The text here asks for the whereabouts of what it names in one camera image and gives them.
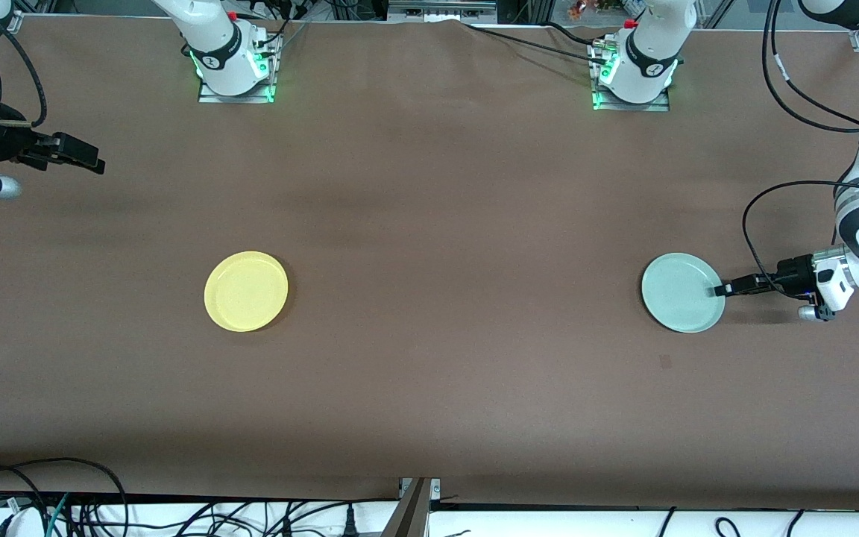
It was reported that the pale green round plate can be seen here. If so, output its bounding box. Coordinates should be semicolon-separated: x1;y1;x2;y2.
641;252;726;333

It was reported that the yellow round plate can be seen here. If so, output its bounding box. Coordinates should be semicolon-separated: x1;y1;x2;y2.
204;251;289;333

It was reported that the brown table cover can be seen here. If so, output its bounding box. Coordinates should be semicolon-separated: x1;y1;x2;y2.
0;13;859;512

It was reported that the aluminium profile strut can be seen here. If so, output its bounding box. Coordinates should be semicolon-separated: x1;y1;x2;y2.
381;477;441;537

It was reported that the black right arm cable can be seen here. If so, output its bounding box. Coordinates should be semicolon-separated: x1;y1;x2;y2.
0;0;48;129

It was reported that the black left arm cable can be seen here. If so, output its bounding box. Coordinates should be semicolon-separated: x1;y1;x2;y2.
741;0;859;293

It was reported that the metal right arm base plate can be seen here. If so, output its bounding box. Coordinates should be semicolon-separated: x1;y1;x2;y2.
198;34;281;104

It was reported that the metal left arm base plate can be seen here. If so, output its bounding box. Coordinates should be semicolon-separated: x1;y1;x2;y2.
590;41;673;113

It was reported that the black looping cable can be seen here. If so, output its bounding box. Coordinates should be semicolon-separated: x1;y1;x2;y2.
0;457;130;537

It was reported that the black cable to arm base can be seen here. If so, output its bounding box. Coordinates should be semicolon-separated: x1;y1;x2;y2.
463;21;613;66

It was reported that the green cable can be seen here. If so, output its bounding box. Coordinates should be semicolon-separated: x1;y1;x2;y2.
45;492;72;537

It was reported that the aluminium frame bar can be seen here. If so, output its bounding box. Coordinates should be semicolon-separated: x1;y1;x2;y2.
388;0;497;23

